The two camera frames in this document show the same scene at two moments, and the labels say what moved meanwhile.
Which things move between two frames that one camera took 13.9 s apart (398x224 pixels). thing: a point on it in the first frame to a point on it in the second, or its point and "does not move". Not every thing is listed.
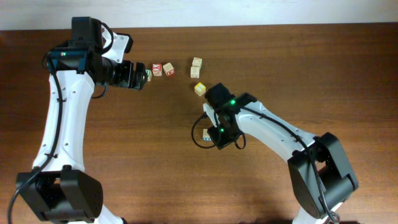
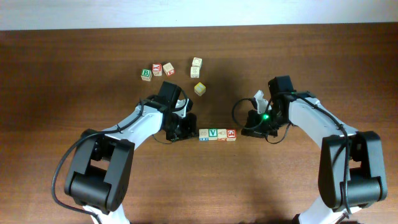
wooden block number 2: x=194 y=72 does not move
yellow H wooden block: x=199 y=89 does not move
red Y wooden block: x=157 y=69 does not move
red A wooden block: x=197 y=62 does not move
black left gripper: x=125 y=78 to x=186 y=133
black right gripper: x=220 y=141 to x=259 y=131
